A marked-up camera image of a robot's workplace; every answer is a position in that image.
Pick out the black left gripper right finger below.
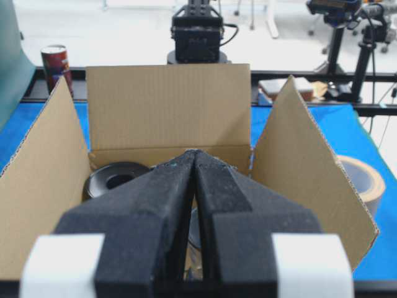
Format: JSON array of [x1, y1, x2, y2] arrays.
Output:
[[195, 151, 354, 297]]

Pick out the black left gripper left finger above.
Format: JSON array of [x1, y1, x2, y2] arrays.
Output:
[[19, 150, 195, 297]]

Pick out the brown cardboard box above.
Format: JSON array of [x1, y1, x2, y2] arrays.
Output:
[[1, 64, 379, 281]]

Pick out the black round object in box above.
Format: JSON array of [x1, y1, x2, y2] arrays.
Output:
[[82, 161, 151, 202]]

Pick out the beige packing tape roll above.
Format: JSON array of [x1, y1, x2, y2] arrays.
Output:
[[337, 155, 386, 217]]

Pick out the blue table cloth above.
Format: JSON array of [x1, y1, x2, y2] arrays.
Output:
[[1, 102, 396, 280]]

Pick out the red cylindrical can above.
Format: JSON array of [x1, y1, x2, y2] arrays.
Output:
[[40, 44, 74, 97]]

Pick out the black tripod stand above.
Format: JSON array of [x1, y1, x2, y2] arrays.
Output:
[[336, 2, 393, 105]]

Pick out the black camera stand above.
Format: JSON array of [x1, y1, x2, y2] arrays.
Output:
[[306, 0, 362, 75]]

